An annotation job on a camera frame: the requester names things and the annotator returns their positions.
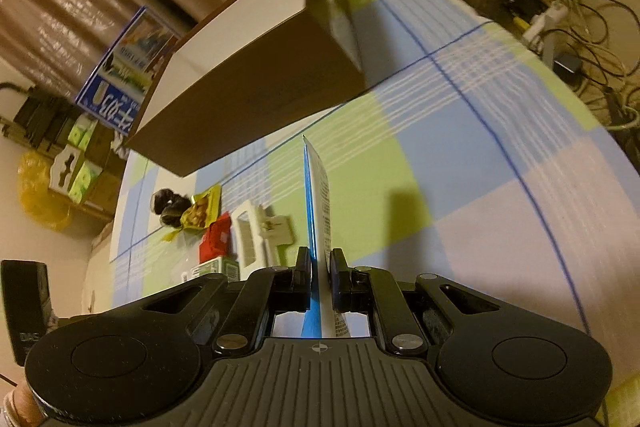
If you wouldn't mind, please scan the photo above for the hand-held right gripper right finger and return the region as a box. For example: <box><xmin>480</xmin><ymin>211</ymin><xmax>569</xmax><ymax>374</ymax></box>
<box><xmin>330</xmin><ymin>249</ymin><xmax>531</xmax><ymax>354</ymax></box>

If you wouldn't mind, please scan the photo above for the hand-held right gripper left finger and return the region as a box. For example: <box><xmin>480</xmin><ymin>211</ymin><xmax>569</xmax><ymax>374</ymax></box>
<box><xmin>115</xmin><ymin>247</ymin><xmax>313</xmax><ymax>355</ymax></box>

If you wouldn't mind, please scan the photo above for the white plastic holder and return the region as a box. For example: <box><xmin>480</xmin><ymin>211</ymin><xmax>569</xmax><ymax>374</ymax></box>
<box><xmin>232</xmin><ymin>201</ymin><xmax>296</xmax><ymax>275</ymax></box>

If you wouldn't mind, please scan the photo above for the blue and white sachet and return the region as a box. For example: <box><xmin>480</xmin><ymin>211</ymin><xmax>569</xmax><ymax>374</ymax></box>
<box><xmin>301</xmin><ymin>136</ymin><xmax>353</xmax><ymax>339</ymax></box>

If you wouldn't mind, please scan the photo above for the red snack packet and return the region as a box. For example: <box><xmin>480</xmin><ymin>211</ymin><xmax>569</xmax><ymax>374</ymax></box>
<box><xmin>199</xmin><ymin>212</ymin><xmax>233</xmax><ymax>264</ymax></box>

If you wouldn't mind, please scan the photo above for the brown cardboard box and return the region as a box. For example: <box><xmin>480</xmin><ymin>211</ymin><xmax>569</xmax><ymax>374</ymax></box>
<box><xmin>122</xmin><ymin>0</ymin><xmax>368</xmax><ymax>178</ymax></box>

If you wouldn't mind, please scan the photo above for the person's left hand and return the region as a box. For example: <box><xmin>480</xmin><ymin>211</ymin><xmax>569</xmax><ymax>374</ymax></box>
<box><xmin>2</xmin><ymin>384</ymin><xmax>48</xmax><ymax>427</ymax></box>

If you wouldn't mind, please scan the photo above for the green and white small box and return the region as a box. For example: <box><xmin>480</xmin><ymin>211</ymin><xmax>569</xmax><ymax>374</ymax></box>
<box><xmin>180</xmin><ymin>257</ymin><xmax>242</xmax><ymax>283</ymax></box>

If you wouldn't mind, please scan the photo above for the yellow plastic bag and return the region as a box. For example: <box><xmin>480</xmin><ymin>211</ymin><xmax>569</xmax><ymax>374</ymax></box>
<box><xmin>17</xmin><ymin>149</ymin><xmax>72</xmax><ymax>234</ymax></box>

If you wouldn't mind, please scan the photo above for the yellow snack packet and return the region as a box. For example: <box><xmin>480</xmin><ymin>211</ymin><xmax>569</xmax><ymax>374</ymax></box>
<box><xmin>162</xmin><ymin>187</ymin><xmax>222</xmax><ymax>244</ymax></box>

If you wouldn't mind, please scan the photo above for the green patterned box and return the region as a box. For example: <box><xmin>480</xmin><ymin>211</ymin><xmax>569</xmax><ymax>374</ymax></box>
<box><xmin>70</xmin><ymin>159</ymin><xmax>101</xmax><ymax>204</ymax></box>
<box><xmin>67</xmin><ymin>114</ymin><xmax>99</xmax><ymax>148</ymax></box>

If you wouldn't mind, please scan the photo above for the dark wrapped snack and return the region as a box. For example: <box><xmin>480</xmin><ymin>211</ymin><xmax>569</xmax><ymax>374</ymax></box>
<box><xmin>151</xmin><ymin>188</ymin><xmax>193</xmax><ymax>228</ymax></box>

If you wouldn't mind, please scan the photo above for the black bag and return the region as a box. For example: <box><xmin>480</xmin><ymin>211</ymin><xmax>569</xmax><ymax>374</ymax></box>
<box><xmin>0</xmin><ymin>82</ymin><xmax>78</xmax><ymax>154</ymax></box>

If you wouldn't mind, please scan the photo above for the blue milk carton box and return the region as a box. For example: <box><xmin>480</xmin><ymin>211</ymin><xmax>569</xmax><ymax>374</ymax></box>
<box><xmin>75</xmin><ymin>6</ymin><xmax>181</xmax><ymax>135</ymax></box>

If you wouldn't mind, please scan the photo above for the grey power adapter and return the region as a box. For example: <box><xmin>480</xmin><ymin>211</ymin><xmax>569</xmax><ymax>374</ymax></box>
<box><xmin>552</xmin><ymin>53</ymin><xmax>582</xmax><ymax>76</ymax></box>

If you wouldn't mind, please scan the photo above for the white power strip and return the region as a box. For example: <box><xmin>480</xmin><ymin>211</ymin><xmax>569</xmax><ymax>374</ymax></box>
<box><xmin>522</xmin><ymin>0</ymin><xmax>569</xmax><ymax>46</ymax></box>

